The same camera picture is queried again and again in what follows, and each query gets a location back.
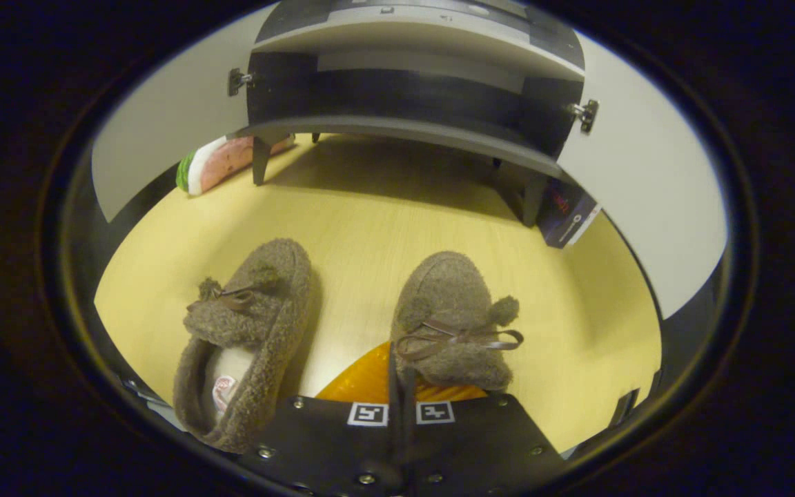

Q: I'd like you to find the stack of books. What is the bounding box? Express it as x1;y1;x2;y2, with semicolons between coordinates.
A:
536;176;602;249

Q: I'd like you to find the brown fuzzy shoe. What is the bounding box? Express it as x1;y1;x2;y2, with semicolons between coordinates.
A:
173;238;315;454
389;251;524;394

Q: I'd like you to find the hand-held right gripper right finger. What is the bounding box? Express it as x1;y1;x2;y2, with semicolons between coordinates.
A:
399;383;567;497

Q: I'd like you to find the white shoe cabinet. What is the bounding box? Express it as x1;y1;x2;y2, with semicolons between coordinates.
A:
228;0;602;228

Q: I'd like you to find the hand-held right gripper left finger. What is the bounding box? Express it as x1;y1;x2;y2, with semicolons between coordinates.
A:
235;342;400;497

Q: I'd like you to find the watermelon slice plush toy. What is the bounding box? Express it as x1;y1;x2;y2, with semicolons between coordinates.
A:
175;135;295;197

